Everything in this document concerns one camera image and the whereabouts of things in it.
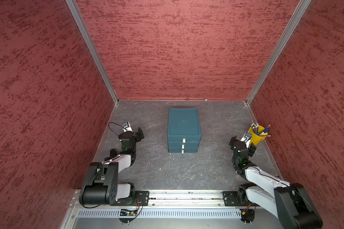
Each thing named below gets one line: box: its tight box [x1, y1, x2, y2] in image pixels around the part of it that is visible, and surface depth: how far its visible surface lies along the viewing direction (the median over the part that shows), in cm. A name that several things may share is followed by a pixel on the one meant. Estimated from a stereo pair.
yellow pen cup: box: [248, 125, 269, 145], surface depth 91 cm
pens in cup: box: [250, 122, 272, 137], surface depth 89 cm
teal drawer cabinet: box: [167, 108, 202, 154], surface depth 80 cm
